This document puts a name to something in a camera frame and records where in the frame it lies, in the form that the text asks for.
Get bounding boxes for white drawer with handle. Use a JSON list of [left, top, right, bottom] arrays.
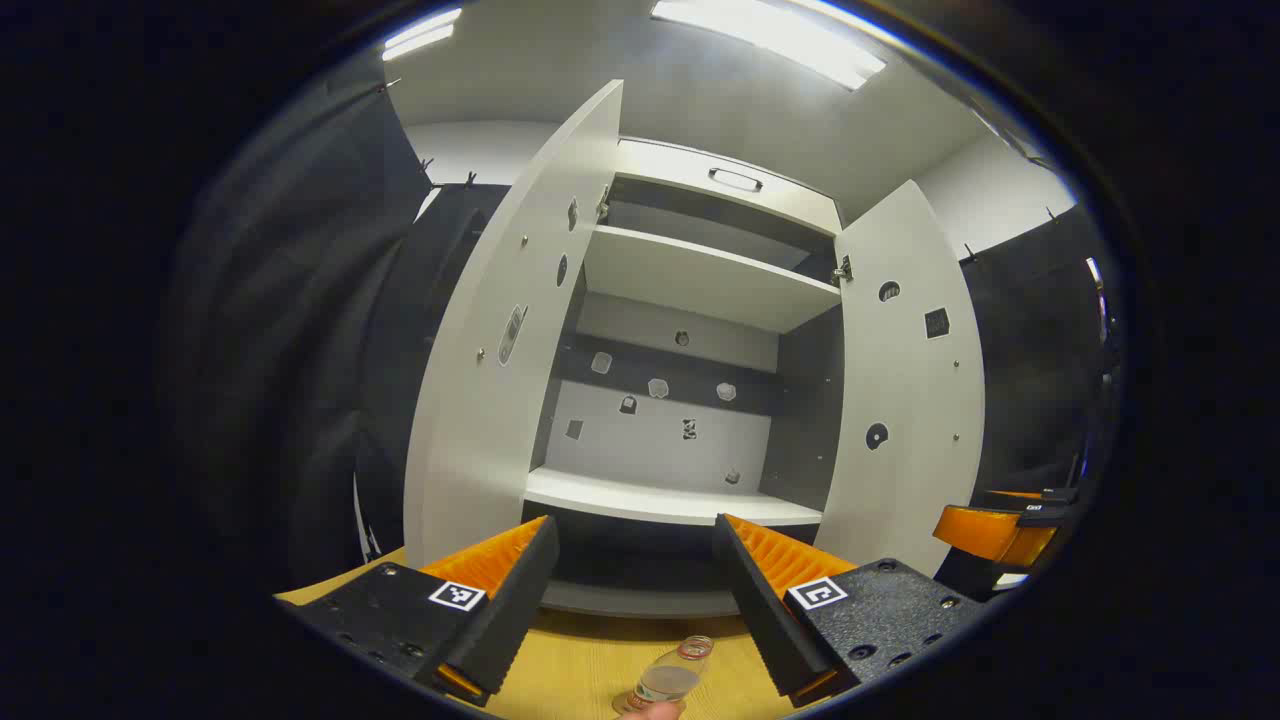
[[615, 138, 844, 236]]

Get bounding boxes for long ceiling light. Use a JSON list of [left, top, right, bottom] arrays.
[[650, 0, 888, 91]]

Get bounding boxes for white cabinet door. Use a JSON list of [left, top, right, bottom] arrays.
[[815, 180, 987, 579], [403, 80, 624, 571]]

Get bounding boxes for white cabinet shelf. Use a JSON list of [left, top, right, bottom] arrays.
[[525, 467, 823, 528], [583, 225, 841, 334]]

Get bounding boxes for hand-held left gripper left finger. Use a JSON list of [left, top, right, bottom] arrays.
[[273, 515, 562, 708]]

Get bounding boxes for black backdrop cloth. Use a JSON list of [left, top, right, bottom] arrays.
[[160, 70, 1126, 601]]

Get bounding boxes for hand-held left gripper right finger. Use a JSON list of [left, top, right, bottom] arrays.
[[712, 514, 987, 709]]

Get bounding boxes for small ceiling light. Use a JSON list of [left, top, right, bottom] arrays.
[[380, 8, 463, 61]]

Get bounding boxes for computer monitor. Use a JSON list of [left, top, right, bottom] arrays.
[[1085, 255, 1113, 346]]

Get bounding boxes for clear water bottle red label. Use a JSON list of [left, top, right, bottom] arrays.
[[613, 635, 716, 716]]

